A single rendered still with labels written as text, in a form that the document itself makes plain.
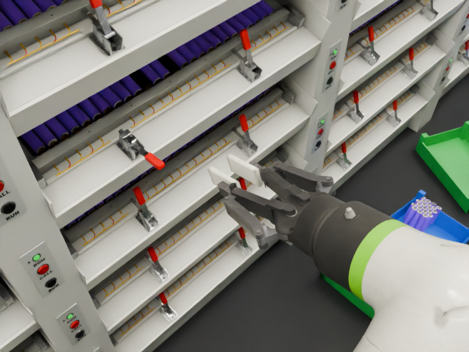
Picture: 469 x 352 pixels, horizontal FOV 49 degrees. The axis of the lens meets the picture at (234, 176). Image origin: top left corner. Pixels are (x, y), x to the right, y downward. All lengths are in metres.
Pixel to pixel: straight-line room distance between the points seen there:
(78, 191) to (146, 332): 0.60
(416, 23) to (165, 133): 0.88
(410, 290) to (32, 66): 0.50
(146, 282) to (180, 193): 0.23
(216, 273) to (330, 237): 0.85
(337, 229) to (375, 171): 1.31
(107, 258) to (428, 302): 0.63
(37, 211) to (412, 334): 0.51
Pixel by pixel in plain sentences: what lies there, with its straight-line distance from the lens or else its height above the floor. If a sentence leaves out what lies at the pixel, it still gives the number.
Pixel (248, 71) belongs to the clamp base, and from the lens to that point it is 0.94.
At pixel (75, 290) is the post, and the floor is 0.56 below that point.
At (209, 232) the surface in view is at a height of 0.36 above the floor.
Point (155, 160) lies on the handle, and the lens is 0.78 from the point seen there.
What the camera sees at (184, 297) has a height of 0.16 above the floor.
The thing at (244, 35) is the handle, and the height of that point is 0.84.
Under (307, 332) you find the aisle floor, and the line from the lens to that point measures 1.50.
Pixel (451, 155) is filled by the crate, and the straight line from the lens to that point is 1.99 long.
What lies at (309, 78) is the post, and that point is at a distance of 1.14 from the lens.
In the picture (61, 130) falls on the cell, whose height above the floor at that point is 0.80.
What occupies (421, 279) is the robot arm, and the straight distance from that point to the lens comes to 0.49.
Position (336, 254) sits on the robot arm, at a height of 0.90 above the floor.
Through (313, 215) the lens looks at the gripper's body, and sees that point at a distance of 0.59.
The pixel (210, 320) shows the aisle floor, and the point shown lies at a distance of 1.50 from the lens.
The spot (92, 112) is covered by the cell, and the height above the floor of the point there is 0.80.
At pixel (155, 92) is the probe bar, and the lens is 0.88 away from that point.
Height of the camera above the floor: 1.37
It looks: 50 degrees down
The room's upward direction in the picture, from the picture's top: straight up
